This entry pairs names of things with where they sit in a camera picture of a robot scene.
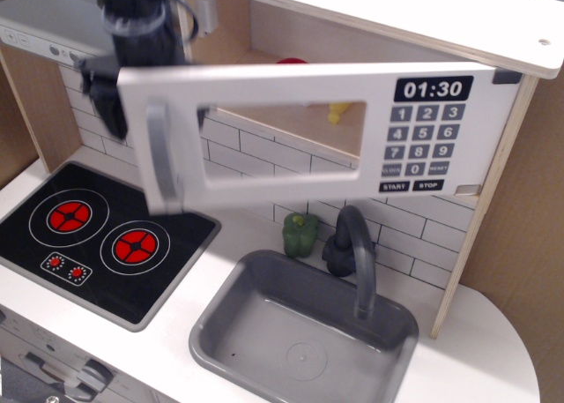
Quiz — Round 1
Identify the yellow toy banana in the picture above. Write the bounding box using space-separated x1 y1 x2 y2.
327 102 352 124

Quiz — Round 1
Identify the grey toy range hood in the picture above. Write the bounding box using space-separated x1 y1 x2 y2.
1 0 114 66

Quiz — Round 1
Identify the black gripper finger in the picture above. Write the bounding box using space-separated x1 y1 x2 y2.
90 85 128 140

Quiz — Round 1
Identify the black toy stovetop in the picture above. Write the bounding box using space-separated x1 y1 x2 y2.
1 162 220 332

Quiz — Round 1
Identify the grey oven door handle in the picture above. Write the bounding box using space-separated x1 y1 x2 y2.
20 352 114 402

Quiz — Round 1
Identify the green toy bell pepper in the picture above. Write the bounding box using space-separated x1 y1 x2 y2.
282 213 318 258

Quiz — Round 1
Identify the white toy microwave door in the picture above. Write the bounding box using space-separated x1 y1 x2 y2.
117 63 521 213

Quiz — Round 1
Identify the grey toy sink basin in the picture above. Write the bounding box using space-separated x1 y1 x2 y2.
189 250 419 402

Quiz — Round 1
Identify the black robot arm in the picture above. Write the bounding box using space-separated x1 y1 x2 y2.
76 0 184 139

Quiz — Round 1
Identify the red white toy food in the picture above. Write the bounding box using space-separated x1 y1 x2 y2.
277 57 308 64

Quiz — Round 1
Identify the dark grey toy faucet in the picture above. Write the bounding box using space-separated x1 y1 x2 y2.
322 205 376 319

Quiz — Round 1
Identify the grey microwave door handle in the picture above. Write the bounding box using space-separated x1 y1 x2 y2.
146 99 182 213

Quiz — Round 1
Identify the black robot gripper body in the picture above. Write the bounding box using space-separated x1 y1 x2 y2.
77 4 184 97

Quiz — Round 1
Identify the wooden toy microwave cabinet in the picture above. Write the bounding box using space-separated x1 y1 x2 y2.
187 0 563 323

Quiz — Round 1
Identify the grey toy oven front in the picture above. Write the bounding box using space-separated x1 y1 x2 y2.
1 307 172 402

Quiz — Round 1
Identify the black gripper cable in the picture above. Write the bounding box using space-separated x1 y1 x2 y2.
169 0 200 47

